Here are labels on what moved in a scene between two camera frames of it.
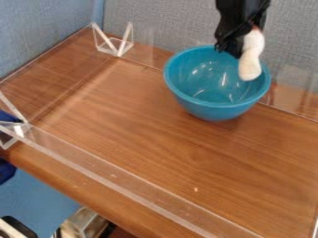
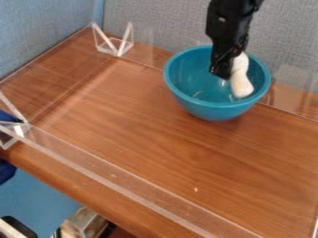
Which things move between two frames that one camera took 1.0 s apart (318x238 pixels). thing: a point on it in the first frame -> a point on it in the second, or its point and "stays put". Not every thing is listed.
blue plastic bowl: (204, 76) stays put
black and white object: (14, 229) stays put
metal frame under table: (86, 224) stays put
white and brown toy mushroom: (251, 67) -> (240, 78)
